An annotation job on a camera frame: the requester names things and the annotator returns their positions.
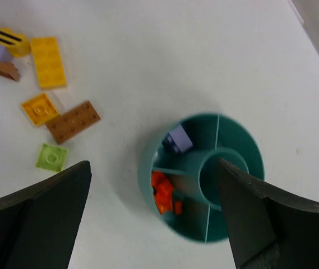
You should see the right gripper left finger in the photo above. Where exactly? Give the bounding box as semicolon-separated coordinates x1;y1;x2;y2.
0;160;91;268

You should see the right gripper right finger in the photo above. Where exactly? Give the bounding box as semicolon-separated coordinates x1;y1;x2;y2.
216;159;319;268

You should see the orange round lego piece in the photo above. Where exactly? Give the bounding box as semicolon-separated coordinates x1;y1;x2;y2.
151;171;174;215

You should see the lavender 2x2 lego brick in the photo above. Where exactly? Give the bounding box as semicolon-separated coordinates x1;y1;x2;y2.
162;125;193;154

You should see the green 2x2 lego near finger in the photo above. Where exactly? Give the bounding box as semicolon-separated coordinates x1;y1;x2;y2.
35;143;69;172

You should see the teal divided round container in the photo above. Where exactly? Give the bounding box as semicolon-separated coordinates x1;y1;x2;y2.
137;113;265;243

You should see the brown 2x4 lego plate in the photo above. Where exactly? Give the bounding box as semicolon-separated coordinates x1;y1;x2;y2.
45;101;101;145

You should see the small yellow 2x2 lego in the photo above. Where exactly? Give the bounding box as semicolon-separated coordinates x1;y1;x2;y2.
21;93;59;127

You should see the brown lego brick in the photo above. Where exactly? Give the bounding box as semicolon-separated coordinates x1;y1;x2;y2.
0;62;20;81

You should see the yellow 2x4 lego brick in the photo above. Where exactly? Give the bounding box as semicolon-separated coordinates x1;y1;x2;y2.
30;36;67;90

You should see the yellow black striped lego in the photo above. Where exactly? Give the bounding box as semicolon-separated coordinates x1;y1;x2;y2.
0;26;31;58

